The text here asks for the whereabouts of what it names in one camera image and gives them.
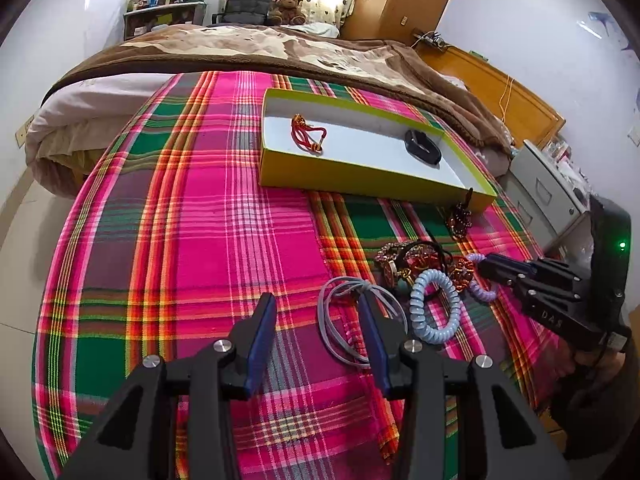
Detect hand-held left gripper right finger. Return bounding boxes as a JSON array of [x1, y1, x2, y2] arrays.
[[357, 290, 571, 480]]

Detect yellow mattress cover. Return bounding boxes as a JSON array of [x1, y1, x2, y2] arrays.
[[30, 150, 96, 196]]

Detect black beaded hair tie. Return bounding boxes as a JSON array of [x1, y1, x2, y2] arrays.
[[395, 240, 456, 293]]

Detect grey filing cabinet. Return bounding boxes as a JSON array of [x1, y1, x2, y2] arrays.
[[505, 139, 593, 251]]

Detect black chair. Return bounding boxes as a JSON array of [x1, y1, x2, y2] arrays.
[[210, 0, 273, 26]]

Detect brown teddy bear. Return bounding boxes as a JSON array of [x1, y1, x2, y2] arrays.
[[269, 0, 307, 27]]

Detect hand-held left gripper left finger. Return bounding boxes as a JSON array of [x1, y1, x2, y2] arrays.
[[60, 292, 278, 480]]

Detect yellow-green cardboard box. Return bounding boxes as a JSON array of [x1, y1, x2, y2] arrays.
[[258, 88, 498, 213]]

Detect pink rhinestone bracelet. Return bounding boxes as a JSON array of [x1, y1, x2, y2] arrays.
[[376, 242, 413, 283]]

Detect white bed sheet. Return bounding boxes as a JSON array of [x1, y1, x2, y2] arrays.
[[25, 77, 176, 166]]

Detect person's right forearm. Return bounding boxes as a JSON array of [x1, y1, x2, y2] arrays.
[[550, 375, 640, 461]]

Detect purple spiral hair tie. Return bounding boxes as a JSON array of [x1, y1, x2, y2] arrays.
[[465, 253, 498, 303]]

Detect grey elastic hair ties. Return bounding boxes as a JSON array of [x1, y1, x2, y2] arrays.
[[318, 276, 401, 365]]

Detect yellow cable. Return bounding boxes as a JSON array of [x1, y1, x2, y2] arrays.
[[497, 74, 516, 126]]

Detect black smart band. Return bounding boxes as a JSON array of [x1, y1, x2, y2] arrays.
[[404, 129, 443, 165]]

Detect pink green plaid blanket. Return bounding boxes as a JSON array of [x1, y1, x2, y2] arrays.
[[32, 71, 566, 480]]

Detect wooden headboard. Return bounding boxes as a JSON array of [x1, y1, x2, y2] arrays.
[[415, 42, 566, 151]]

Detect dark bead bracelet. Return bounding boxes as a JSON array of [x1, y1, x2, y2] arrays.
[[446, 187, 475, 240]]

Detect brown plush blanket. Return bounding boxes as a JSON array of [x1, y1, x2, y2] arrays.
[[42, 25, 513, 156]]

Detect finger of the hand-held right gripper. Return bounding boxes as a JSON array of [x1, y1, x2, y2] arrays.
[[515, 280, 601, 331], [479, 254, 576, 283]]

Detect power strip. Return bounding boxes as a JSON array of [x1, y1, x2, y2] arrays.
[[412, 31, 448, 51]]

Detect blue spiral hair tie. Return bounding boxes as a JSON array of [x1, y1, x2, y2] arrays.
[[410, 269, 462, 345]]

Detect person's right hand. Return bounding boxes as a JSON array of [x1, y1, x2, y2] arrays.
[[574, 347, 626, 386]]

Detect red cord bracelet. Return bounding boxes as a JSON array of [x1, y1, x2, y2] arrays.
[[291, 114, 327, 153]]

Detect wall socket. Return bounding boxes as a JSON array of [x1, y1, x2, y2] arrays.
[[14, 115, 36, 150]]

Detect white pillow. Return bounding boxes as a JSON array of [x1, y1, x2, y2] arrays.
[[280, 21, 341, 38]]

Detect red gold ornament bracelet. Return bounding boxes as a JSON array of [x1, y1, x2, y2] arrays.
[[410, 252, 476, 291]]

